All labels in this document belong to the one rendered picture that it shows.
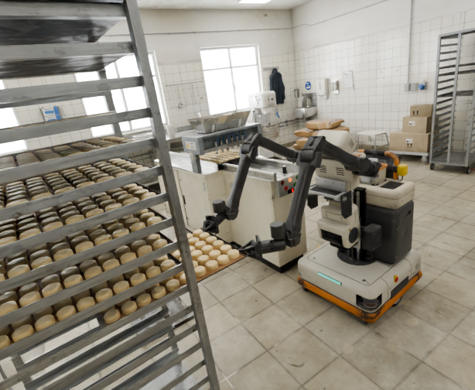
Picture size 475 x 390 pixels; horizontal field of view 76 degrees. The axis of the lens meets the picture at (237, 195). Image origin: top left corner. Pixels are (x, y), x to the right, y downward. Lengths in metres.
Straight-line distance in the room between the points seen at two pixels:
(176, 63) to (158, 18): 0.75
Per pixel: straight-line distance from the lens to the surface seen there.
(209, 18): 6.72
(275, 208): 2.40
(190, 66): 6.35
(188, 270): 1.11
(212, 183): 2.82
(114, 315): 1.16
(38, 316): 1.17
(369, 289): 2.10
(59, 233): 0.97
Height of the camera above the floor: 1.53
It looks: 19 degrees down
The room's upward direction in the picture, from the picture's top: 8 degrees counter-clockwise
